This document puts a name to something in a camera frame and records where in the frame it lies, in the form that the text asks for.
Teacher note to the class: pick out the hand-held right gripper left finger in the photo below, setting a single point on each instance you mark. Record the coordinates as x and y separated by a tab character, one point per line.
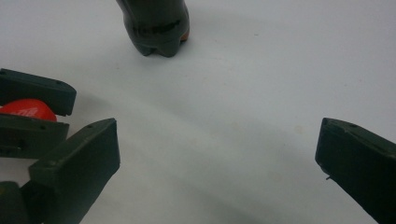
77	165

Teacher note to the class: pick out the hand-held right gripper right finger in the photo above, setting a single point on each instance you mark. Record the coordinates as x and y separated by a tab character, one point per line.
358	161

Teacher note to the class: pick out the red bottle cap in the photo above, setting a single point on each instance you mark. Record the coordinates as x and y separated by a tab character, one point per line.
28	109

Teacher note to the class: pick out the dark plastic cola bottle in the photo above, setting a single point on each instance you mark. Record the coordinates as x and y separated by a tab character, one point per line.
155	25

